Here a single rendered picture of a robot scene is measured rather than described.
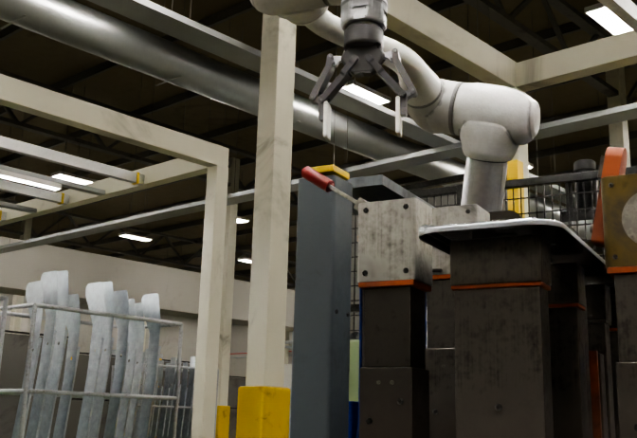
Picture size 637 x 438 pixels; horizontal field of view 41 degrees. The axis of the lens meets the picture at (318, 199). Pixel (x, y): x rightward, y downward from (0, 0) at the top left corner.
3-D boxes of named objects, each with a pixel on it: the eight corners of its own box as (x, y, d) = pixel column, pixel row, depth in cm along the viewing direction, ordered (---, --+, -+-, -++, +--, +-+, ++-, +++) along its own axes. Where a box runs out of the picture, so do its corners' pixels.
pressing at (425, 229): (579, 220, 100) (578, 207, 101) (401, 234, 111) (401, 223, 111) (698, 335, 218) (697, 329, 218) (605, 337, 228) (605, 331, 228)
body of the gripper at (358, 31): (337, 23, 162) (336, 69, 160) (382, 19, 160) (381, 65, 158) (346, 40, 169) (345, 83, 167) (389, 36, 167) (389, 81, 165)
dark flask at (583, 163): (596, 210, 277) (593, 157, 281) (573, 212, 280) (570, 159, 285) (601, 215, 283) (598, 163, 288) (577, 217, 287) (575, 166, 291)
